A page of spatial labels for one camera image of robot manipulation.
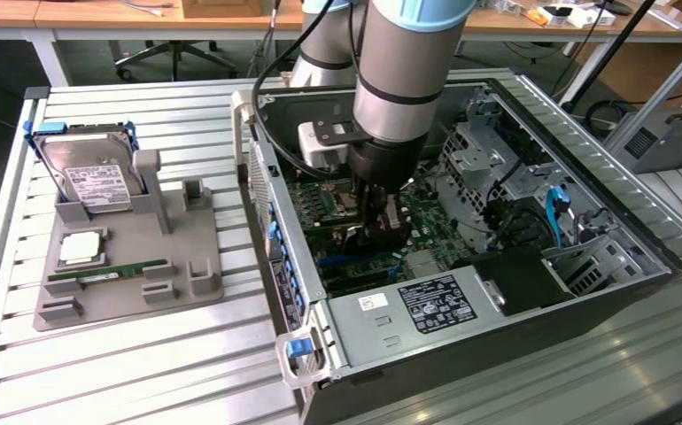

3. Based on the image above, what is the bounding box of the grey power supply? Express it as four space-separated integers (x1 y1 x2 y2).
320 265 511 369

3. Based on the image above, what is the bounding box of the blue disk wire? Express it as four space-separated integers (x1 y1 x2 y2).
543 185 570 251

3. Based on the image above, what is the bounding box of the black office chair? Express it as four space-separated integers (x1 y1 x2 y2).
112 39 240 83

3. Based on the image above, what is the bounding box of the silver CPU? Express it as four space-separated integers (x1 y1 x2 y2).
59 232 107 263

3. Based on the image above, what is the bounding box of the white box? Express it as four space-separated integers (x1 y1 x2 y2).
569 9 617 30

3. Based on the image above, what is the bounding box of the grey parts rack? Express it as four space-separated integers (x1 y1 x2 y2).
32 148 230 333

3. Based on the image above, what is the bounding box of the black stand pole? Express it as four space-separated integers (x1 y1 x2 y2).
558 0 658 110

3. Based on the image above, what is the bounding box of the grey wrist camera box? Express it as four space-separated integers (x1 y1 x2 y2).
296 120 360 172

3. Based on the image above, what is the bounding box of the black camera cable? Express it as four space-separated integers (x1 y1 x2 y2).
254 0 342 178

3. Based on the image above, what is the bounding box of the black plastic shroud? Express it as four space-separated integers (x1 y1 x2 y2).
474 248 579 316

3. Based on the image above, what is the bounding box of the grey equipment box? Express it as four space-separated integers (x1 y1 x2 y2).
603 110 682 176

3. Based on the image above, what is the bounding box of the long wooden desk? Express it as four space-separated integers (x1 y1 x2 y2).
32 0 682 88

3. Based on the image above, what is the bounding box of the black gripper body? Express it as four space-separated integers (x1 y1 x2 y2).
348 135 430 196

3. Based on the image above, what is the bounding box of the aluminium frame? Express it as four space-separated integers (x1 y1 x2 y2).
641 50 682 117

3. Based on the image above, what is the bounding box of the green motherboard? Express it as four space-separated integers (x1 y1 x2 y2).
284 152 478 298

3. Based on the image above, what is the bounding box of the black cable coil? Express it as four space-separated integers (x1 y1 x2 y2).
585 100 621 130

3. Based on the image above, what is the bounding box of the CPU socket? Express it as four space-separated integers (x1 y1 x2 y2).
322 180 367 218

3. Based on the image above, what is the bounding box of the black wire bundle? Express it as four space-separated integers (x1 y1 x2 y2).
480 198 554 254

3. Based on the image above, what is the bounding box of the silver hard disk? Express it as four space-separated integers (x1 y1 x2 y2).
41 132 142 210

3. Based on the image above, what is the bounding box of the metal disk bay cage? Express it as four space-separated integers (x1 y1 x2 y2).
439 88 573 213

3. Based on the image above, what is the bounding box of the hard disk drive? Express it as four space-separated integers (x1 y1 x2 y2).
23 120 142 196

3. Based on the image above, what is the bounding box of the perforated metal bracket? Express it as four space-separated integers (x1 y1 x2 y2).
543 234 635 298

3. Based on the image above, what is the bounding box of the silver chipset heatsink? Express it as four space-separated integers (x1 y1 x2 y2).
404 251 443 272

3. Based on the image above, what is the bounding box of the blue expansion slot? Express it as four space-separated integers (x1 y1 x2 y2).
315 252 354 267

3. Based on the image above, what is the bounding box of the black open PC case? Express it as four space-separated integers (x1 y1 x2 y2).
231 78 682 425

